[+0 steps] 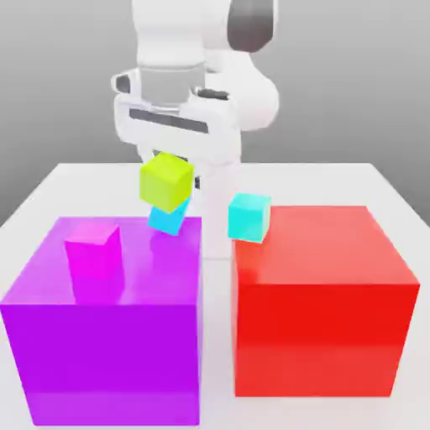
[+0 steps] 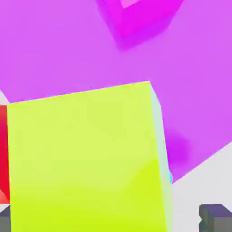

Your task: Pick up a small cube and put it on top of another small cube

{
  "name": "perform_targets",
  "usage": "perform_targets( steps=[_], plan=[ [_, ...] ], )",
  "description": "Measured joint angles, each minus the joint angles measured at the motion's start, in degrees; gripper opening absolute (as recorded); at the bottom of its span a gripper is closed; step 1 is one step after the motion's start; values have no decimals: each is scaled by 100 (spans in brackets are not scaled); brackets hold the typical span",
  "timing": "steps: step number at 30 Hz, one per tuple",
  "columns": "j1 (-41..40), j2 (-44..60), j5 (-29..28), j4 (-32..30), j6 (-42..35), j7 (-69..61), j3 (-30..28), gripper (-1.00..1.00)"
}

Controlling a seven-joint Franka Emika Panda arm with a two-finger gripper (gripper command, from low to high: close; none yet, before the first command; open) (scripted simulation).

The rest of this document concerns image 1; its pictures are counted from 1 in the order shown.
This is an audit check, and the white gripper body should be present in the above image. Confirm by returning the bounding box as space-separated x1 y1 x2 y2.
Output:
113 92 243 166

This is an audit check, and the small yellow-green cube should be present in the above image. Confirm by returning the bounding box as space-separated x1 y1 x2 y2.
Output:
139 151 196 214

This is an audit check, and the small cyan cube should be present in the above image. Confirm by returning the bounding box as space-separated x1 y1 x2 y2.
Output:
227 191 272 244

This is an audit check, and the small blue cube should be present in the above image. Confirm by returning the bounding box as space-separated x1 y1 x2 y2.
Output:
147 196 192 237

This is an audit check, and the small magenta cube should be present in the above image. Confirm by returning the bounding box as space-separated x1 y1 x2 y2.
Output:
64 223 125 298

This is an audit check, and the large red box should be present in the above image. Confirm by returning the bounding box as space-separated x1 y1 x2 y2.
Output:
230 205 421 398

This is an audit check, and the large purple box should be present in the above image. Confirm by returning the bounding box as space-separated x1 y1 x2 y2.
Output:
0 216 204 427

